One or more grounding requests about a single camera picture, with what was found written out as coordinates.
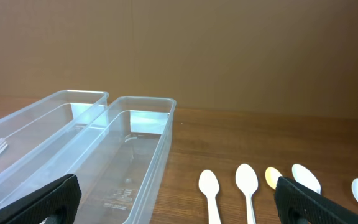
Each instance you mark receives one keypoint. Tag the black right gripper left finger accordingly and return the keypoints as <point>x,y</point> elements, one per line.
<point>56,202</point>

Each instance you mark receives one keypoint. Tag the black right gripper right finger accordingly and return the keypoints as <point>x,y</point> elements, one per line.
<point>296,203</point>

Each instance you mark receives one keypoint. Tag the yellow plastic spoon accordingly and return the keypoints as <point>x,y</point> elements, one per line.
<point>271,176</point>

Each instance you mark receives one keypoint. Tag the broad white plastic spoon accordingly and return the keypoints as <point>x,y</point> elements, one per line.
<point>209,186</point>

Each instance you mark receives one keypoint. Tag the left clear plastic container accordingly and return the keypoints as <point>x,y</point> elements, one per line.
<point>36,133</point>

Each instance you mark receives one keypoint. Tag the clear plastic container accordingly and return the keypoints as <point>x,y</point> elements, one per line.
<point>36,133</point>
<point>119,160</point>

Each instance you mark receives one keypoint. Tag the right clear plastic container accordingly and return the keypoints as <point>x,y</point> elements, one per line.
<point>119,160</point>

